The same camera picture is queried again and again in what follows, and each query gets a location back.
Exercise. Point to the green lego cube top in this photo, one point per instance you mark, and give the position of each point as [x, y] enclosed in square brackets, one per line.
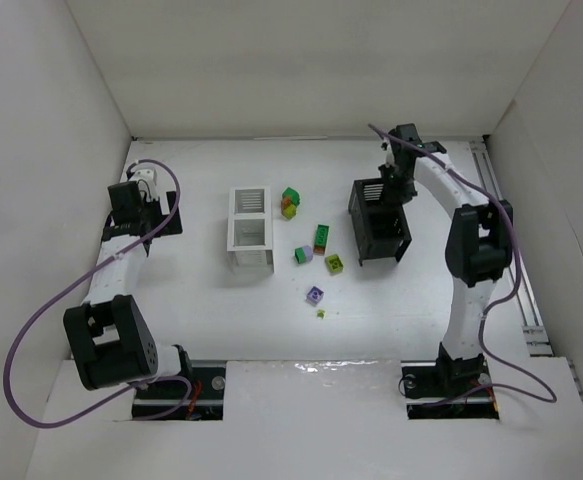
[293, 194]

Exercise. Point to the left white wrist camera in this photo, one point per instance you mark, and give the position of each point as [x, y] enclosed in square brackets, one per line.
[142, 178]

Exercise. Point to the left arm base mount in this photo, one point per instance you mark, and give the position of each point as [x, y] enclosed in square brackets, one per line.
[169, 400]

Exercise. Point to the orange lego brick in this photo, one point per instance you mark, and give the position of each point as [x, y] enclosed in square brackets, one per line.
[286, 203]

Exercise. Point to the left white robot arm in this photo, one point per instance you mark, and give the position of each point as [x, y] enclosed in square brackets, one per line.
[108, 336]

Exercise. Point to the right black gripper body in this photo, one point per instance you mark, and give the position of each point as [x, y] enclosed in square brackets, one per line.
[397, 182]

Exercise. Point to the purple lego square brick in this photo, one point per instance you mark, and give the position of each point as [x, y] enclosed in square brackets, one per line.
[315, 295]

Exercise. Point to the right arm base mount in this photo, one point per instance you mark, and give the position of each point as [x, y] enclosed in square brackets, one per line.
[430, 396]

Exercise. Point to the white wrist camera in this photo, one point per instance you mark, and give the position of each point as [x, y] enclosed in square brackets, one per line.
[389, 161]
[142, 178]

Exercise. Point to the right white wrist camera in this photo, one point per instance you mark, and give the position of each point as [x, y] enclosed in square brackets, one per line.
[389, 161]

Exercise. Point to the black two-cell container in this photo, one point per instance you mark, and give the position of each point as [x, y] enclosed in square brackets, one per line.
[380, 228]

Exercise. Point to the lime lego square brick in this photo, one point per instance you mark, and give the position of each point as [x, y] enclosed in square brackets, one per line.
[334, 264]

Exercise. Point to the aluminium rail right side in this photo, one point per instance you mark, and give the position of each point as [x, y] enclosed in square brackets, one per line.
[522, 297]

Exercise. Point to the yellow-green lego brick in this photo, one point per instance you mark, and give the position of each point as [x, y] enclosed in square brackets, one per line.
[289, 212]

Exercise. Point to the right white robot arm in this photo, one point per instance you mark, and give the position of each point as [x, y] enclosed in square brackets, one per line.
[478, 250]

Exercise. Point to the long green lego brick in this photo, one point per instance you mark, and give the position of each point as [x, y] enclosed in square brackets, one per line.
[321, 236]

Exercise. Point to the white two-cell container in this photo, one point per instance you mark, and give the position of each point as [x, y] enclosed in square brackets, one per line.
[250, 229]

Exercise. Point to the white foam front board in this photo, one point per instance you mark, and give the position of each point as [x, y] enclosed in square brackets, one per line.
[333, 420]

